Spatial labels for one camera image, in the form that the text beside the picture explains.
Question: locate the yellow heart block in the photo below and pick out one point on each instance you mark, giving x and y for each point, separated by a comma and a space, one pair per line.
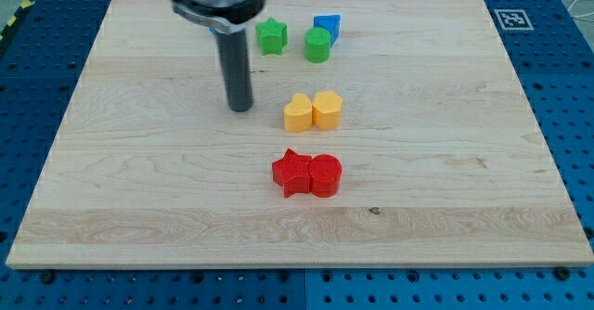
297, 114

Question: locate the red cylinder block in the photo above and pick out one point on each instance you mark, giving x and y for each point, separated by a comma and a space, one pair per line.
325, 175

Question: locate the black cylindrical pointer rod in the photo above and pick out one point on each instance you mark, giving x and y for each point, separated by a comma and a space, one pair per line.
235, 64

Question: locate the white fiducial marker tag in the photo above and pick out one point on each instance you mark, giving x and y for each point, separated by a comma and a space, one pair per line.
513, 19

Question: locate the light wooden board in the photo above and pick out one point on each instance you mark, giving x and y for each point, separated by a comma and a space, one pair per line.
388, 133

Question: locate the green cylinder block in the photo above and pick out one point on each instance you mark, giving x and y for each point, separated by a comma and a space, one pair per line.
317, 44

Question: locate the yellow pentagon block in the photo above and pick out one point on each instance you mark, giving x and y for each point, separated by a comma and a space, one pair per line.
327, 110

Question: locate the red star block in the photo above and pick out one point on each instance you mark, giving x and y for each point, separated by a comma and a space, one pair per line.
291, 173

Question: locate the green star block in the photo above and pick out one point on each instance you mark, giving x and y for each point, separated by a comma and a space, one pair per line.
271, 36

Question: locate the blue triangular block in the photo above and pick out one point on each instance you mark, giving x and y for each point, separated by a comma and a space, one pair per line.
331, 23

